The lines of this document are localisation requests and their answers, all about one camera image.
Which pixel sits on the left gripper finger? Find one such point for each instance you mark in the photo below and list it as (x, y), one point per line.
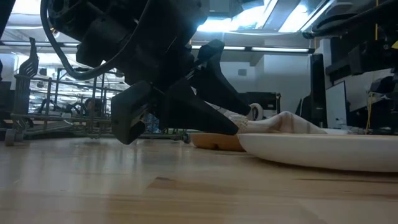
(192, 115)
(217, 84)

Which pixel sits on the tan divided plate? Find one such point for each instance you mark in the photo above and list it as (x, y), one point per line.
(214, 141)

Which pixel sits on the pale pink plate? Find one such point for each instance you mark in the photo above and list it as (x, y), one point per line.
(326, 152)

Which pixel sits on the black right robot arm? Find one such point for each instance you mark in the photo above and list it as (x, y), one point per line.
(367, 53)

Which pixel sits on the grey floral mug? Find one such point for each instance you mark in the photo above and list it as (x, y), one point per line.
(256, 104)

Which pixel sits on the black cabinet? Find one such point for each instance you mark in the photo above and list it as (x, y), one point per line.
(267, 101)

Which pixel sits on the long ceiling light strip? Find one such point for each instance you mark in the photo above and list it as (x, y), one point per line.
(280, 49)

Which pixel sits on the cream dish towel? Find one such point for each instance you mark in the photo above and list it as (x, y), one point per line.
(286, 123)

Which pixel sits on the black upright pillar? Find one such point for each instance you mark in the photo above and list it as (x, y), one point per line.
(317, 93)

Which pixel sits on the white whiteboard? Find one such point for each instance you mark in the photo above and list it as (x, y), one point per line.
(335, 105)

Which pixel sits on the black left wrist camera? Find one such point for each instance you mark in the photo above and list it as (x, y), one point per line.
(130, 112)

